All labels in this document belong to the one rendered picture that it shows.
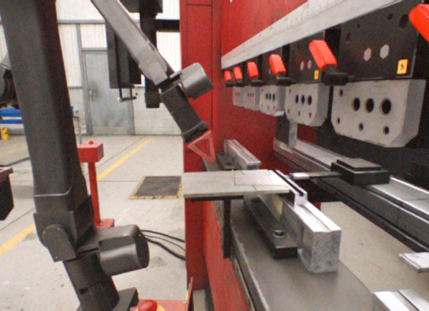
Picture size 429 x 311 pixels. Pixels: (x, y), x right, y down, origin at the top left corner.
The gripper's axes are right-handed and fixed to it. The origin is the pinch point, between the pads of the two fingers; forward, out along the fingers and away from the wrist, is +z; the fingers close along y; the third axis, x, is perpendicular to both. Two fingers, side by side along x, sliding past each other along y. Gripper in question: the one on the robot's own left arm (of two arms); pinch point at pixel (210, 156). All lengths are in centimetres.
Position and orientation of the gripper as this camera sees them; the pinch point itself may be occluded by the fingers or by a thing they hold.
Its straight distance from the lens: 75.2
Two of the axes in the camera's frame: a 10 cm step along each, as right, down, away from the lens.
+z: 5.1, 8.2, 2.5
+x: -8.5, 5.3, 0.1
